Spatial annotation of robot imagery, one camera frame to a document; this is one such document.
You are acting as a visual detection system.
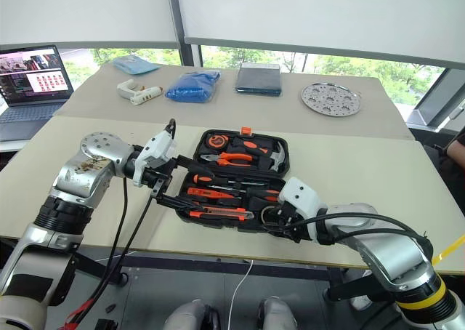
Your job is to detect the light blue plastic packet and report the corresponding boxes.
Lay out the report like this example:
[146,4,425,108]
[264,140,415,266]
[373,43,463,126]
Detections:
[111,54,161,76]

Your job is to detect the black tool case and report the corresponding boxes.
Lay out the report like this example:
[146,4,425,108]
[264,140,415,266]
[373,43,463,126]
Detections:
[174,126,292,233]

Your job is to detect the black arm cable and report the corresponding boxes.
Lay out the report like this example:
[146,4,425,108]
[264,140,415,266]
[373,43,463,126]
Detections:
[289,212,435,266]
[70,118,178,326]

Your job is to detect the red cable tie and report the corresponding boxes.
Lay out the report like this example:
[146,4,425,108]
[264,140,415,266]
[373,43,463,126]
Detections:
[65,296,97,328]

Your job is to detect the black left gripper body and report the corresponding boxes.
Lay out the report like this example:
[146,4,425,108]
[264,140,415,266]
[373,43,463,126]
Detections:
[144,156,180,201]

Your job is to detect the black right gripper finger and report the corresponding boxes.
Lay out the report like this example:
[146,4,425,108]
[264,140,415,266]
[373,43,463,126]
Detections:
[259,222,292,238]
[269,203,288,220]

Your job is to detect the white glue gun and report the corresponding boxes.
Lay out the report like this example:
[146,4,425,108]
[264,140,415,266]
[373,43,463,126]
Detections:
[116,79,163,107]

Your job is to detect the dark navy folded cloth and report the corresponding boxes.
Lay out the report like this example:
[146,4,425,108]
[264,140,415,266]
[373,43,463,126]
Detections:
[233,62,284,97]

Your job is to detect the black metal table frame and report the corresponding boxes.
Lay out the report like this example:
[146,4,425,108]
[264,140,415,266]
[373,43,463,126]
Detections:
[72,244,375,304]

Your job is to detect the white cable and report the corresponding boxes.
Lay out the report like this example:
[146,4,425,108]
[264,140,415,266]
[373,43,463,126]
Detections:
[229,258,254,330]

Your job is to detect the orange black tape measure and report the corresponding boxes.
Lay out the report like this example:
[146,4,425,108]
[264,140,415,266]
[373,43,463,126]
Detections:
[206,133,230,150]

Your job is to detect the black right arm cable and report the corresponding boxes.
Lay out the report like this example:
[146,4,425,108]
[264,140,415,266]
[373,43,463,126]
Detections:
[289,212,435,266]

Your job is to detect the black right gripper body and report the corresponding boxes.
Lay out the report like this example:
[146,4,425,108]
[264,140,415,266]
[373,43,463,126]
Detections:
[266,201,314,244]

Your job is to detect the wide white roller blind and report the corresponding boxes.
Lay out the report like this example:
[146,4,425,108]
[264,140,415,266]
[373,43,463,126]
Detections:
[175,0,465,70]

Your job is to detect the short orange black screwdriver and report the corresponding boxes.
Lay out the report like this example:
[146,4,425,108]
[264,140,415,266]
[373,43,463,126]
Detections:
[192,173,270,188]

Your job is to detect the grey open window sash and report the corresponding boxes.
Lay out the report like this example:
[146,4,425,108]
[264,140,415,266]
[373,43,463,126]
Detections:
[405,68,465,132]

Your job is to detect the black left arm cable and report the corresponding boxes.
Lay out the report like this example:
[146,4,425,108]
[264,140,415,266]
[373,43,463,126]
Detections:
[70,118,178,326]

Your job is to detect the round perforated metal plate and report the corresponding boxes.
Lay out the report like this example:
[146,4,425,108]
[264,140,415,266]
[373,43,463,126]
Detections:
[300,82,363,117]

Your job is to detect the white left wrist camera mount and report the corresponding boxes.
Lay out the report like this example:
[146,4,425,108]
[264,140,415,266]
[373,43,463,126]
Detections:
[132,129,178,188]

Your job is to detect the claw hammer orange black handle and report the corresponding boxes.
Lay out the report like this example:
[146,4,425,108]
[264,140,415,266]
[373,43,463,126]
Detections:
[234,137,288,174]

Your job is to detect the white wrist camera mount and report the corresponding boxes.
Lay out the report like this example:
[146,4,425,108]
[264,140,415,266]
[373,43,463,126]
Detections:
[132,129,178,188]
[278,177,328,243]

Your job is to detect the blue filled plastic bag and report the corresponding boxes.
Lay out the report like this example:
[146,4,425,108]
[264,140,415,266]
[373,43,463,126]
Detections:
[164,69,222,104]

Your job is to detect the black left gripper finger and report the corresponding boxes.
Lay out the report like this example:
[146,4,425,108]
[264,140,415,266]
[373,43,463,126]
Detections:
[155,193,196,210]
[176,156,216,180]

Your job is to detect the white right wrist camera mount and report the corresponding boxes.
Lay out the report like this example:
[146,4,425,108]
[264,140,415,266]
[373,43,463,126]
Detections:
[278,177,328,243]

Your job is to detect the dark window frame pillar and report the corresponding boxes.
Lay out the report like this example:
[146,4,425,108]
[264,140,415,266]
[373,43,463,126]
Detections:
[164,0,203,68]

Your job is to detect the orange black utility knife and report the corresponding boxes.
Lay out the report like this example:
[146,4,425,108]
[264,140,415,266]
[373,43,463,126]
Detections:
[188,206,254,222]

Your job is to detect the grey laptop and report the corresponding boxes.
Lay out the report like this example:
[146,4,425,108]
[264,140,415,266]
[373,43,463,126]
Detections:
[0,45,76,142]

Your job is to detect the orange handled pliers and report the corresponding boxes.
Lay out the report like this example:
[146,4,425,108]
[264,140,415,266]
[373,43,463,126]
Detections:
[199,151,254,168]

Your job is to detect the long orange black screwdriver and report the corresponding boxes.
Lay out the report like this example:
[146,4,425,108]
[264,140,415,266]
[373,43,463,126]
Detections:
[208,183,282,203]

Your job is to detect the yellow strap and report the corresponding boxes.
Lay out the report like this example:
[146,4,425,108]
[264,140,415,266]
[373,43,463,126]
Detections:
[431,234,465,265]

